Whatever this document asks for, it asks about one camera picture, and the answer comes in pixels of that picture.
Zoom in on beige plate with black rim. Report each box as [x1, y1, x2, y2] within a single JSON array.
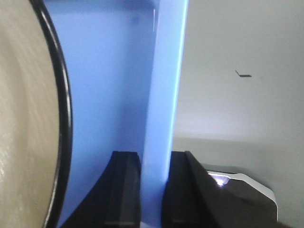
[[0, 0, 72, 228]]

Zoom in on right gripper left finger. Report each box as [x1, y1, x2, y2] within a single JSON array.
[[62, 151, 141, 228]]

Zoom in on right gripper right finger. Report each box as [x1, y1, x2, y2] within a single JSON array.
[[161, 151, 278, 228]]

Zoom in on blue plastic tray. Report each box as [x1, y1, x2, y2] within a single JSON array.
[[45, 0, 188, 228]]

